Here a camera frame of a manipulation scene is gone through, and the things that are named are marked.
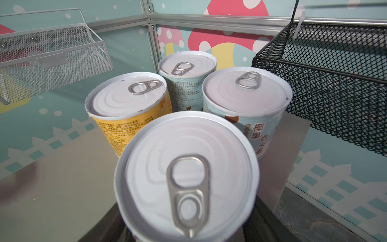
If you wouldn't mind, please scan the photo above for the teal label food can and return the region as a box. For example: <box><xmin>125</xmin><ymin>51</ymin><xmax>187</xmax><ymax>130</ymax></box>
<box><xmin>158</xmin><ymin>51</ymin><xmax>217</xmax><ymax>112</ymax></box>

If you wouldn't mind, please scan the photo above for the yellow label food can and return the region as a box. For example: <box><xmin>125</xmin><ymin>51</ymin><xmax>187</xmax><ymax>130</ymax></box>
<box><xmin>85</xmin><ymin>72</ymin><xmax>172</xmax><ymax>156</ymax></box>

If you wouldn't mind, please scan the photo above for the grey metal counter cabinet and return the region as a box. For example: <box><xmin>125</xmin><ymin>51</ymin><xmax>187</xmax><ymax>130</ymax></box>
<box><xmin>1</xmin><ymin>113</ymin><xmax>310</xmax><ymax>242</ymax></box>

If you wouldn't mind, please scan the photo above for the white lid can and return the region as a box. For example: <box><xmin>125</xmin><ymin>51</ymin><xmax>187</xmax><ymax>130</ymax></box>
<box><xmin>114</xmin><ymin>111</ymin><xmax>260</xmax><ymax>242</ymax></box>

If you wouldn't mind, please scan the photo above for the black mesh wall basket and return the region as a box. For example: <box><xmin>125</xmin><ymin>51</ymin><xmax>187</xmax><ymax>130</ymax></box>
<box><xmin>251</xmin><ymin>0</ymin><xmax>387</xmax><ymax>157</ymax></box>

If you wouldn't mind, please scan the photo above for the white wire wall basket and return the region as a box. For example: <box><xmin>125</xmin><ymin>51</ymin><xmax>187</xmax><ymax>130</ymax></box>
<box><xmin>1</xmin><ymin>14</ymin><xmax>114</xmax><ymax>105</ymax></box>

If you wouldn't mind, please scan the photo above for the teal brown label can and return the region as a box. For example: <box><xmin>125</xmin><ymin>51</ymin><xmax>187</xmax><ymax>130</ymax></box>
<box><xmin>202</xmin><ymin>67</ymin><xmax>293</xmax><ymax>159</ymax></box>

